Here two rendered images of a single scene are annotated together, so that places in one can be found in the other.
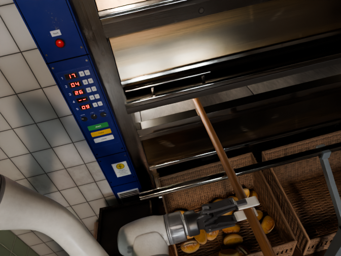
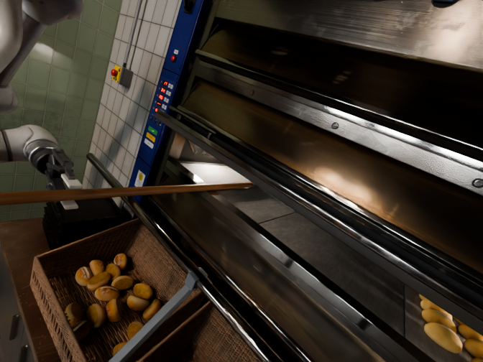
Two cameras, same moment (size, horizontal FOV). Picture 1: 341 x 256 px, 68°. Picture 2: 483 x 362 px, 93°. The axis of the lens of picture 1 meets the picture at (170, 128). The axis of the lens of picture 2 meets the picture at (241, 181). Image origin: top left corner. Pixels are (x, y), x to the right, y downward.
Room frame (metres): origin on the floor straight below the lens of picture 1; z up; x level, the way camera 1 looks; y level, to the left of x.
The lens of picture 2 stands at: (0.21, -0.83, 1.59)
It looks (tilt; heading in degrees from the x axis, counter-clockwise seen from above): 17 degrees down; 34
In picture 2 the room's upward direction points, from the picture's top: 24 degrees clockwise
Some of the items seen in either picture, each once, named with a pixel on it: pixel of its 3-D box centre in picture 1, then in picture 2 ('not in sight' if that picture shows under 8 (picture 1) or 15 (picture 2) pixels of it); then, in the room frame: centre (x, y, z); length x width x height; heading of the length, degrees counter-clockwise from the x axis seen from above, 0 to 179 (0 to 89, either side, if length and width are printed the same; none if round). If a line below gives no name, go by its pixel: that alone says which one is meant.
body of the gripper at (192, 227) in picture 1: (199, 221); (52, 166); (0.41, -0.03, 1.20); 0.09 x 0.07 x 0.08; 93
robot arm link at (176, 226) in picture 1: (176, 227); (45, 155); (0.40, 0.04, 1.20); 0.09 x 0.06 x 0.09; 3
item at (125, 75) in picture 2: not in sight; (121, 75); (0.87, 0.76, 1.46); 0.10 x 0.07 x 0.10; 93
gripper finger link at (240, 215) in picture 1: (245, 214); (67, 201); (0.42, -0.18, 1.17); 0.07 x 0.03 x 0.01; 93
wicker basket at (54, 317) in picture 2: (220, 214); (123, 283); (0.69, -0.16, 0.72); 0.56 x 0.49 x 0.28; 94
